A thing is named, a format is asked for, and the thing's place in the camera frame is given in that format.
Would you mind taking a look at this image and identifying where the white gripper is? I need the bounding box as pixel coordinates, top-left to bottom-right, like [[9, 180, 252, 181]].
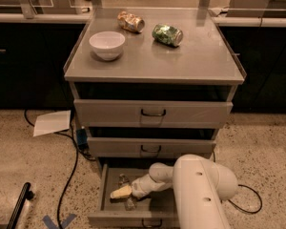
[[110, 175, 169, 199]]

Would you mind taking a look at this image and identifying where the clear plastic water bottle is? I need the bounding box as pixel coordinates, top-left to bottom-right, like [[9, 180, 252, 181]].
[[118, 174, 137, 211]]

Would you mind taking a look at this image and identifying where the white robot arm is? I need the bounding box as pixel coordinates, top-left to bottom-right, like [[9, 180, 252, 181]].
[[110, 155, 238, 229]]

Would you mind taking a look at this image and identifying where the bottom grey drawer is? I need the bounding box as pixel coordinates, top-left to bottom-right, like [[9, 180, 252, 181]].
[[88, 159, 179, 229]]

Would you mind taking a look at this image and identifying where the grey drawer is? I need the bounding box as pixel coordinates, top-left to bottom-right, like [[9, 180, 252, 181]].
[[88, 137, 215, 158], [74, 99, 233, 129], [88, 159, 179, 229]]

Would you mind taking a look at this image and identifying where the middle grey drawer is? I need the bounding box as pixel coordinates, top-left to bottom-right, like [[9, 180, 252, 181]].
[[88, 137, 215, 158]]

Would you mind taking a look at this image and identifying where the top grey drawer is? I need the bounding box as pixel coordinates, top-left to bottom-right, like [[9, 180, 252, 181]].
[[74, 99, 233, 129]]

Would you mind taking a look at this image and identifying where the grey metal drawer cabinet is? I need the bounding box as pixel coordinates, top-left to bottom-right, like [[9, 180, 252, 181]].
[[65, 8, 246, 172]]

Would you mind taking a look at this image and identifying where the long white counter ledge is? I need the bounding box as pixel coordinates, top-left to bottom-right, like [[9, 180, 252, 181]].
[[0, 13, 286, 28]]

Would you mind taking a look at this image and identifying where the blue power box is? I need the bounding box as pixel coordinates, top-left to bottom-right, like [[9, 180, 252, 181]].
[[75, 129, 88, 147]]

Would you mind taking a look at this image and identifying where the black bar lower left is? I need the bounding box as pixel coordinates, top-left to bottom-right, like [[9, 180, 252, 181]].
[[6, 182, 34, 229]]

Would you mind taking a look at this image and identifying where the white paper sheet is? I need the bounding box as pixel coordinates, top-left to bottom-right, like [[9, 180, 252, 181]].
[[33, 111, 71, 136]]

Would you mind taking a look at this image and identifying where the white ceramic bowl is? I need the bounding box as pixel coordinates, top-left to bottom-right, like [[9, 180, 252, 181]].
[[89, 31, 126, 61]]

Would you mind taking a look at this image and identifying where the green soda can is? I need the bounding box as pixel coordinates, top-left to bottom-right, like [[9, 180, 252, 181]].
[[152, 24, 183, 47]]

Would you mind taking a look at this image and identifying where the crushed orange soda can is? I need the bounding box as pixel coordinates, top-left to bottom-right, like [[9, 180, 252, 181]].
[[117, 10, 145, 33]]

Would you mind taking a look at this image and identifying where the black cable left floor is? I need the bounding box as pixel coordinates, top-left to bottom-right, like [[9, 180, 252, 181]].
[[23, 109, 96, 229]]

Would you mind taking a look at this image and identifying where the black cable floor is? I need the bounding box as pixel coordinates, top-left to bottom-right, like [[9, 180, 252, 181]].
[[212, 151, 263, 216], [23, 109, 96, 229]]

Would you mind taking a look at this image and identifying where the black cable right floor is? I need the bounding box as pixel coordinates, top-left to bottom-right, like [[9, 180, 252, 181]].
[[212, 151, 263, 216]]

